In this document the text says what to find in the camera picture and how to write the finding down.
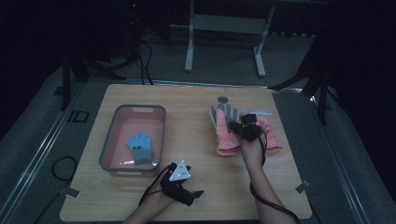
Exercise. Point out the pink glove with gray palm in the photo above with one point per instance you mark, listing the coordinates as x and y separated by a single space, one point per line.
227 140

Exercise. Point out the gray round table grommet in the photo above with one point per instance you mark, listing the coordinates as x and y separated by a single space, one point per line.
223 99

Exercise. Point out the metal floor rail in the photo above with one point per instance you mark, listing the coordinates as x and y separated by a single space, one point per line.
37 152
339 161

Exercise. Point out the black tripod stand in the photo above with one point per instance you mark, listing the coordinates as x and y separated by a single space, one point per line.
66 81
322 93

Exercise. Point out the person's left hand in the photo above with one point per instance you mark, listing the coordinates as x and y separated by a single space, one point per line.
158 197

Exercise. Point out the pink basin with gray rim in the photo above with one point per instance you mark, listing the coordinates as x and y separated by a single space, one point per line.
124 124

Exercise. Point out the blue glove with dark dots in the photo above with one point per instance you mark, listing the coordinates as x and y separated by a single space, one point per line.
140 149

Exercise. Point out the white desk frame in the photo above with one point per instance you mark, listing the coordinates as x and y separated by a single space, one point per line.
230 23

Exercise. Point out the person's right hand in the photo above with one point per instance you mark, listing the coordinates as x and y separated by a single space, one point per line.
253 154

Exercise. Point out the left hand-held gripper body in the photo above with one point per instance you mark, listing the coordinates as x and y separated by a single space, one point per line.
180 172

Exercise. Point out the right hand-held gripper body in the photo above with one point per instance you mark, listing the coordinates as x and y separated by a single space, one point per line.
250 130

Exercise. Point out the gray tape piece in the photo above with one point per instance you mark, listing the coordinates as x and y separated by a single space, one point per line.
302 186
73 192

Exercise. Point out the pink padded glove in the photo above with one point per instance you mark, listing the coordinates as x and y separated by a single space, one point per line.
274 143

